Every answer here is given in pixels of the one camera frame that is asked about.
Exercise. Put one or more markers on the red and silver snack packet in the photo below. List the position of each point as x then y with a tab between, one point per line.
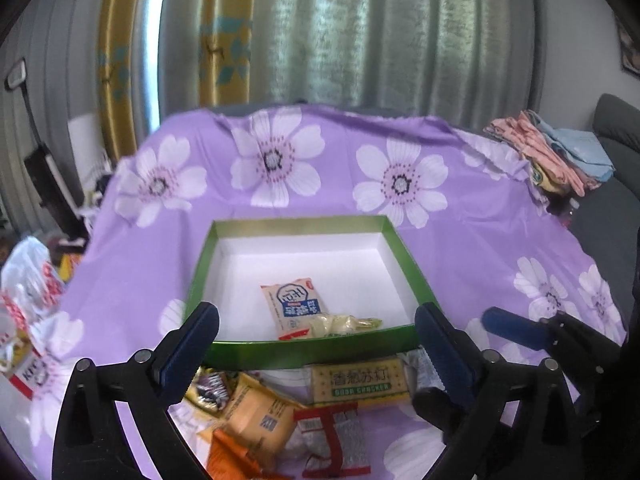
350	440

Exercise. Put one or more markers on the pale yellow snack packet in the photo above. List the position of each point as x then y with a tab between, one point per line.
332	324

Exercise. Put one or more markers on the green cardboard box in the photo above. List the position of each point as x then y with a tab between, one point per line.
300	355

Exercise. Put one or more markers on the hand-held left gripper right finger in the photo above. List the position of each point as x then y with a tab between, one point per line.
442	350

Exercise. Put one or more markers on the pile of folded clothes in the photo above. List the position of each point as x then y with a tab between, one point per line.
540	150

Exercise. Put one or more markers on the yellow-orange snack packet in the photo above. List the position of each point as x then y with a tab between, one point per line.
255	410

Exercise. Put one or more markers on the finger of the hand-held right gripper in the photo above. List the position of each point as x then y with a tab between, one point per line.
510	327
430	407

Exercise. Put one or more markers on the gold and dark candy packet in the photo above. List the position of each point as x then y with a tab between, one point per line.
207	390

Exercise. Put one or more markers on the beige blue-label snack packet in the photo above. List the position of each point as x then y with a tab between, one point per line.
292	305

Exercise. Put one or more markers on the gold patterned curtain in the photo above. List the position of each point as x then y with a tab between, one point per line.
225	45
117	50

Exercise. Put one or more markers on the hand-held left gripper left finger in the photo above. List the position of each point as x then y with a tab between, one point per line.
187	355

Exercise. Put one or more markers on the light blue folded cloth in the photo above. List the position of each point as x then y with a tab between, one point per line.
585	147

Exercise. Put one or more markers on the white snack packet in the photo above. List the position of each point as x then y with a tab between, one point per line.
415	366

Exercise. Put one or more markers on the white red-print plastic bag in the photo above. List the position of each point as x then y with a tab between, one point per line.
25	280

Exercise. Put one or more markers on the grey sofa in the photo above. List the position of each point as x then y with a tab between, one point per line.
610	220

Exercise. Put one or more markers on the green-grey curtain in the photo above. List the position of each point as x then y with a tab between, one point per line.
375	25

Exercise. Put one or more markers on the framed wall picture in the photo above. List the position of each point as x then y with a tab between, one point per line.
630	45

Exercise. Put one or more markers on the orange snack packet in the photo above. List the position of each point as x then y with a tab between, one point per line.
230	460

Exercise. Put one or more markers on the purple floral cloth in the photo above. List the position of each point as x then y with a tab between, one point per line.
325	195

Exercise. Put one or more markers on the soda cracker packet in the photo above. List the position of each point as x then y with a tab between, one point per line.
357	382

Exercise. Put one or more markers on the black floor stand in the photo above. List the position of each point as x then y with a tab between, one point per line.
50	185

